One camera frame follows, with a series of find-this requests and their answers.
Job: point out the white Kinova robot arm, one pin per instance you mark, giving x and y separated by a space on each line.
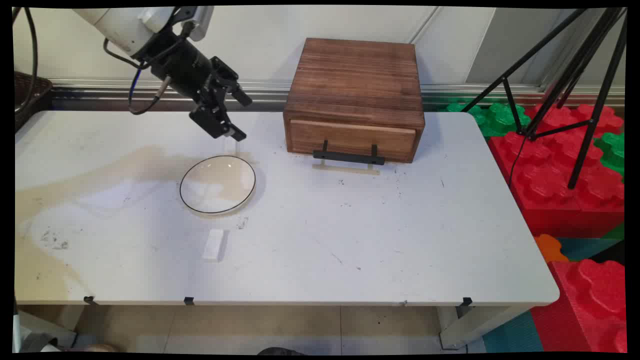
120 24

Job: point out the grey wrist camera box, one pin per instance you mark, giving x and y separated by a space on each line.
201 22

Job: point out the large red foam block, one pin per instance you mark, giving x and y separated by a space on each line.
545 185

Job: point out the metal wall rail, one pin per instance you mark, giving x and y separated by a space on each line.
270 90

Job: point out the small white rectangular block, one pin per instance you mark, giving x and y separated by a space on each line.
213 245

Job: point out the green foam block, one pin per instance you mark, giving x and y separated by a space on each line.
612 150
495 117

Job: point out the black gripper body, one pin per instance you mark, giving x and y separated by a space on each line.
187 67

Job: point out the orange foam piece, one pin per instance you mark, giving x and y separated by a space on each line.
549 247

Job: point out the teal foam floor mat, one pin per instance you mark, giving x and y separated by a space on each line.
512 335

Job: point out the black table edge clip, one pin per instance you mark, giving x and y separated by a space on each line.
90 300
188 300
466 301

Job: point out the white plate with black rim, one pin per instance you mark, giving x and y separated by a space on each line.
217 185

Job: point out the dark wicker basket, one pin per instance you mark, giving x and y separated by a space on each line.
29 95

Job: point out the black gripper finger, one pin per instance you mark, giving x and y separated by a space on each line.
215 121
241 96

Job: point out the white table leg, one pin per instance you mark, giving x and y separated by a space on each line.
470 325

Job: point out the black camera tripod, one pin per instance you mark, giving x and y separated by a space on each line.
580 65

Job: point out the brown wooden drawer cabinet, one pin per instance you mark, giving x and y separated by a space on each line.
355 80

